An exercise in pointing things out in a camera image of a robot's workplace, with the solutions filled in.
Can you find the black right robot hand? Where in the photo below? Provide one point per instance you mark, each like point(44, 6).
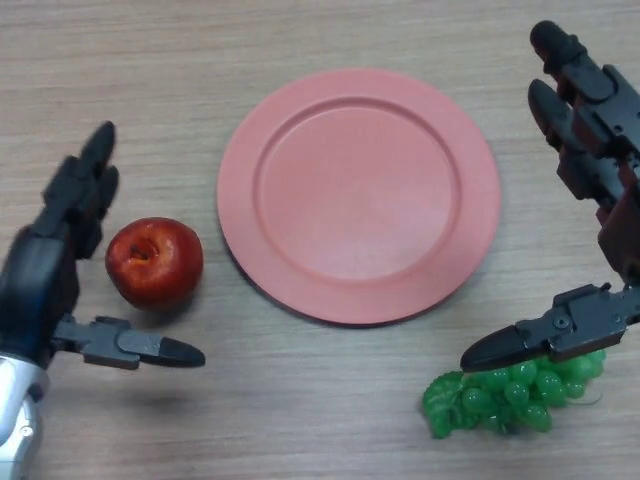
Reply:
point(610, 140)

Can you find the green plastic grape bunch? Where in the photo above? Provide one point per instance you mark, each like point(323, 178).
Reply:
point(500, 400)

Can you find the red apple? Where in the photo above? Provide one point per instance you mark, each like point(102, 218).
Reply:
point(155, 260)

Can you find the pink round plate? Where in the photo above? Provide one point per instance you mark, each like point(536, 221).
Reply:
point(360, 200)

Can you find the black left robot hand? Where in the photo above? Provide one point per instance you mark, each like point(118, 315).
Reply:
point(35, 280)

